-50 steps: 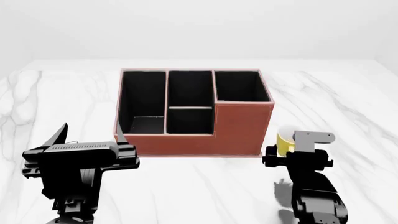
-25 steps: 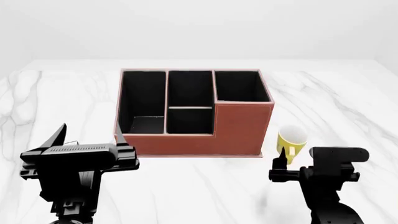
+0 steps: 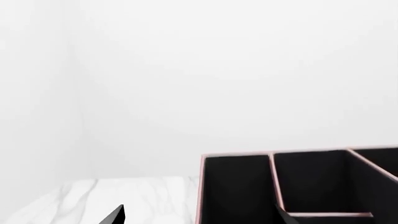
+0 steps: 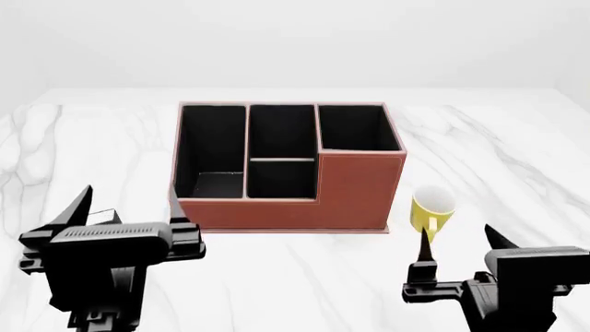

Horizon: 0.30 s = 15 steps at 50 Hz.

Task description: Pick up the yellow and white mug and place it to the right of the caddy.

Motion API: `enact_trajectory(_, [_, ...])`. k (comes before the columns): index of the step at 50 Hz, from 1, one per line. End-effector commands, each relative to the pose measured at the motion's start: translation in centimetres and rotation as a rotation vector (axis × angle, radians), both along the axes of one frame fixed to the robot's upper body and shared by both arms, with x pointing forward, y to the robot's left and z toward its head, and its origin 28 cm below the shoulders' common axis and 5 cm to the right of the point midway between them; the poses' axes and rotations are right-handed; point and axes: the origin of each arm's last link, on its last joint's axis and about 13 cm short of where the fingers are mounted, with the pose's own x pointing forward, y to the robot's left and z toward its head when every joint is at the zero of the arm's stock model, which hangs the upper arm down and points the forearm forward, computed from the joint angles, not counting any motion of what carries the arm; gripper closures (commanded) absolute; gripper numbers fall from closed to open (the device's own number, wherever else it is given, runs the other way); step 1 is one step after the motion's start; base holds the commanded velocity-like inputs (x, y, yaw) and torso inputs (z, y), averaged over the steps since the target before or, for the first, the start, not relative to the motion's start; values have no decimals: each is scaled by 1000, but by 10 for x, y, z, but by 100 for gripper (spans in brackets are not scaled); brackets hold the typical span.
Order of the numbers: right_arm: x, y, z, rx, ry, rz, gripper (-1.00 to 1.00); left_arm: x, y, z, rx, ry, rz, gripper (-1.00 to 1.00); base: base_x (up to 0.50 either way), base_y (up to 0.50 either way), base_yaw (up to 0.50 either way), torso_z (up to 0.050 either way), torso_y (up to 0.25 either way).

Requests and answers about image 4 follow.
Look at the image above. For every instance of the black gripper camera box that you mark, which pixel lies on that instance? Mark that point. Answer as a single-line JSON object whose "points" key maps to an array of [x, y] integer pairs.
{"points": [[537, 268], [108, 245]]}

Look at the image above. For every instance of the black right gripper camera box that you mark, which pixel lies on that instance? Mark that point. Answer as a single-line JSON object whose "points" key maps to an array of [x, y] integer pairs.
{"points": [[537, 268]]}

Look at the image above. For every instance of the black left gripper camera box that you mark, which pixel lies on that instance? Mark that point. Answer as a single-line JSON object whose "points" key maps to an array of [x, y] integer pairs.
{"points": [[108, 245]]}

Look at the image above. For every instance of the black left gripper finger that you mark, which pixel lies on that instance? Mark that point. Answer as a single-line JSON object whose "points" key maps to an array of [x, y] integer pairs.
{"points": [[185, 238], [76, 211]]}

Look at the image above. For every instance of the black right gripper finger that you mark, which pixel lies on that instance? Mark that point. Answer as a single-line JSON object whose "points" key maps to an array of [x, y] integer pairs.
{"points": [[499, 239], [423, 266]]}

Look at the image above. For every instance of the brown leather desk caddy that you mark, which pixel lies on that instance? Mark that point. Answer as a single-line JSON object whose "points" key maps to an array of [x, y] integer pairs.
{"points": [[355, 193]]}

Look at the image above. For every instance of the yellow and white mug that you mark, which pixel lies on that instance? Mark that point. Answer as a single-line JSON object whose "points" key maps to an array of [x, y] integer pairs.
{"points": [[426, 215]]}

